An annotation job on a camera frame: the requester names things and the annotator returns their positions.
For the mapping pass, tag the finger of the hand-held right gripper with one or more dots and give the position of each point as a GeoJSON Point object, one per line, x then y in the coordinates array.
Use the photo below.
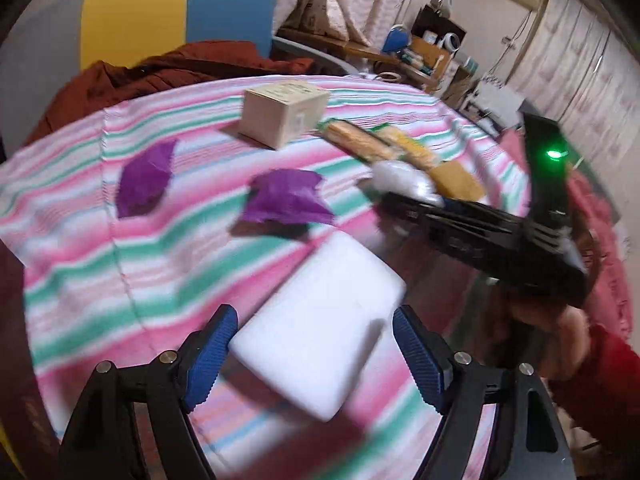
{"type": "Point", "coordinates": [450, 215]}
{"type": "Point", "coordinates": [475, 250]}

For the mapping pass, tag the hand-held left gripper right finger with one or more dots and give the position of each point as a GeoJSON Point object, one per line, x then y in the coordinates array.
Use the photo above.
{"type": "Point", "coordinates": [422, 360]}

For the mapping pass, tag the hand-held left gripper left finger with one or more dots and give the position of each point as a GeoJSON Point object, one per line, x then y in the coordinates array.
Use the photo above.
{"type": "Point", "coordinates": [212, 360]}

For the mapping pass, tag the clear plastic bag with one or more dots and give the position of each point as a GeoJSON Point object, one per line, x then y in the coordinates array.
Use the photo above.
{"type": "Point", "coordinates": [402, 180]}

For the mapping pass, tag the white sponge block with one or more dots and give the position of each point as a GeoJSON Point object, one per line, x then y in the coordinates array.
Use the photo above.
{"type": "Point", "coordinates": [315, 320]}

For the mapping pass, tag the green-edged cracker packet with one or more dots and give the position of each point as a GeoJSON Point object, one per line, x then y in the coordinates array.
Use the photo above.
{"type": "Point", "coordinates": [357, 141]}

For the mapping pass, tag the beige cardboard box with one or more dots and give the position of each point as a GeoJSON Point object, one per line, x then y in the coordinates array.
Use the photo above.
{"type": "Point", "coordinates": [280, 115]}

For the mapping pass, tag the person's right hand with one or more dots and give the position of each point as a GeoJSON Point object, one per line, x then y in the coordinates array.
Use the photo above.
{"type": "Point", "coordinates": [550, 330]}

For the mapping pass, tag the yellow snack packet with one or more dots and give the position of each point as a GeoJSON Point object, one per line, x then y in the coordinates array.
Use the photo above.
{"type": "Point", "coordinates": [407, 147]}

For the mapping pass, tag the pink green striped tablecloth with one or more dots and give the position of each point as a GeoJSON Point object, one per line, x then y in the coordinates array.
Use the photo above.
{"type": "Point", "coordinates": [150, 270]}

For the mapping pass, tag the white grey printer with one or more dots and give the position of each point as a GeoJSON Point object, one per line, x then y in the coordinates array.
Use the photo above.
{"type": "Point", "coordinates": [492, 97]}

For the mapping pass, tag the small teal box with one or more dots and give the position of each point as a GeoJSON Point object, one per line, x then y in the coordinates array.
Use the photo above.
{"type": "Point", "coordinates": [470, 66]}

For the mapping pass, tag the tape roll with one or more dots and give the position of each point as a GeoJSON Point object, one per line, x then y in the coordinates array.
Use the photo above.
{"type": "Point", "coordinates": [379, 76]}

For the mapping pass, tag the brown cardboard panel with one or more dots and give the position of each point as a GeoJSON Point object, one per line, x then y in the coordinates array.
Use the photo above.
{"type": "Point", "coordinates": [427, 57]}

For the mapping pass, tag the purple snack packet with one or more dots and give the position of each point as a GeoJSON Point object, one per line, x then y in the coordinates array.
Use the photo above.
{"type": "Point", "coordinates": [145, 180]}
{"type": "Point", "coordinates": [287, 197]}

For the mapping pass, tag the wooden side desk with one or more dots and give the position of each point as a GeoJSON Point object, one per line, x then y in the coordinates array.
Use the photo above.
{"type": "Point", "coordinates": [350, 50]}

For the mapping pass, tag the black shelf box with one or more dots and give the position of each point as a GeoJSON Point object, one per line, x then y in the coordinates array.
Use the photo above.
{"type": "Point", "coordinates": [430, 17]}

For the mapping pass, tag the brown jacket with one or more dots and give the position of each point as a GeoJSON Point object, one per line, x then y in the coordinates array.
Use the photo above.
{"type": "Point", "coordinates": [150, 67]}

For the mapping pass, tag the grey yellow blue chair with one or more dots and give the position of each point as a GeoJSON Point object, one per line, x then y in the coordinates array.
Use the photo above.
{"type": "Point", "coordinates": [135, 15]}

